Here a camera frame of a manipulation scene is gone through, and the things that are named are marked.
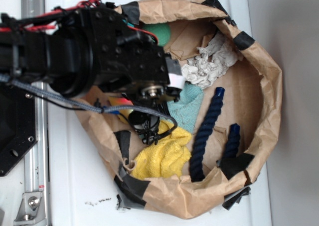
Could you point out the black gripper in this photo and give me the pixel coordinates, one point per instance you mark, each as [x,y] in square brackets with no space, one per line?
[127,61]

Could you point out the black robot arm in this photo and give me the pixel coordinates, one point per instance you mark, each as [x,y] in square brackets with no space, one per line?
[74,50]

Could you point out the yellow sponge wedge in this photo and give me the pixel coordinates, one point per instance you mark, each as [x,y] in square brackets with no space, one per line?
[118,101]

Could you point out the crumpled white paper towel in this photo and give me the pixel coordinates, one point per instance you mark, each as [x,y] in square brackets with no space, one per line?
[213,62]

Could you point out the light blue terry cloth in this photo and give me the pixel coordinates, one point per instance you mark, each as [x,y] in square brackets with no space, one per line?
[186,110]

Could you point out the green foam ball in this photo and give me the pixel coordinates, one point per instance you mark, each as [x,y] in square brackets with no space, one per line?
[161,30]

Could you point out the yellow terry cloth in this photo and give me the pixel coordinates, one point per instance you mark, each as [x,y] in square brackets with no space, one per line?
[164,159]

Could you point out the brown paper bag bin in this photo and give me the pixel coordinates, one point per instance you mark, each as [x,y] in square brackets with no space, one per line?
[237,125]

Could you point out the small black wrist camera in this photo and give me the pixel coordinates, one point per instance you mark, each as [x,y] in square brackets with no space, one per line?
[146,126]

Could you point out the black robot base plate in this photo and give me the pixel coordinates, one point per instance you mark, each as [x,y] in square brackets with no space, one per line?
[17,126]

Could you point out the aluminium extrusion rail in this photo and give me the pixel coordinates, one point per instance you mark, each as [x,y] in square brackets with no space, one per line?
[36,162]

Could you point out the metal corner bracket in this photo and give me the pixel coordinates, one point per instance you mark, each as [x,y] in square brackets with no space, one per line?
[31,210]

